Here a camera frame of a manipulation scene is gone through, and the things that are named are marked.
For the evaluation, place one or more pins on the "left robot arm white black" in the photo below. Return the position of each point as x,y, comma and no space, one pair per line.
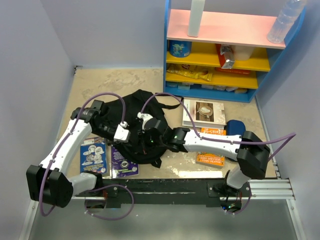
47,182

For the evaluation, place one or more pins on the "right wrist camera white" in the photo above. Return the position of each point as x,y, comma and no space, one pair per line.
144,118

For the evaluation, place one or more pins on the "red flat packet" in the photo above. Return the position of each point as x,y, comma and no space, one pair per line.
233,71

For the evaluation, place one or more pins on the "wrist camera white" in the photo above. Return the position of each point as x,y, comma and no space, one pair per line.
144,118
122,134

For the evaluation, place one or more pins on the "blue pencil case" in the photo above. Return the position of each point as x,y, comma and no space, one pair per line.
235,127

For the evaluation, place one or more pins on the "yellow chips bag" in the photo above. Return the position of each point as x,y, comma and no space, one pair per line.
191,71

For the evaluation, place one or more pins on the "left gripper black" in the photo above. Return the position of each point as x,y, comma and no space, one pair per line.
117,126

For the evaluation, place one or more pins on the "white plastic tub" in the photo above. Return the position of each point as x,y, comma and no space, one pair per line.
242,53

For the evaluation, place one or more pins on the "black student backpack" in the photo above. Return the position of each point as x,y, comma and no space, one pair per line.
112,112

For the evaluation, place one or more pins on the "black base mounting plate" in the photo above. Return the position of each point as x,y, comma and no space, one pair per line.
211,192

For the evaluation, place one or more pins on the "aluminium rail frame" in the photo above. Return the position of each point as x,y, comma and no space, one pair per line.
269,214

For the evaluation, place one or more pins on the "orange treehouse book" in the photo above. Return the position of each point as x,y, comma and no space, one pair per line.
210,159

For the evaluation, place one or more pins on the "white coffee cover book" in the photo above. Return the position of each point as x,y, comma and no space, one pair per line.
206,114

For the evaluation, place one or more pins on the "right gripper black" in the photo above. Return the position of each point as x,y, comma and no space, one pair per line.
142,143

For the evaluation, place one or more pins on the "white tall bottle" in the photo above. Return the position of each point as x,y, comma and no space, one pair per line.
195,17

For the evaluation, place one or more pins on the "blue cartoon book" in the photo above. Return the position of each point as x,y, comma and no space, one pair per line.
93,155

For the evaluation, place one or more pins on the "colourful wooden shelf unit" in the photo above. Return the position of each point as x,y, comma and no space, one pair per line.
230,29

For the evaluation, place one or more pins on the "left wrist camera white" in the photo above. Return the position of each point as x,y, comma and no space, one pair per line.
122,134

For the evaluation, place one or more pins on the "purple book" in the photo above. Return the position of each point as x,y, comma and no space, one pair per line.
121,167

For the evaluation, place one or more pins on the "blue round tin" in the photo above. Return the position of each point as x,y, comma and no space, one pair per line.
180,49

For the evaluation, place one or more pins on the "clear plastic water bottle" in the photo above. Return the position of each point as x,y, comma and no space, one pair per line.
285,20

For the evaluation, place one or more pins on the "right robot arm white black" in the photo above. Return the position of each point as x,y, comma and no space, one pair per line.
247,150

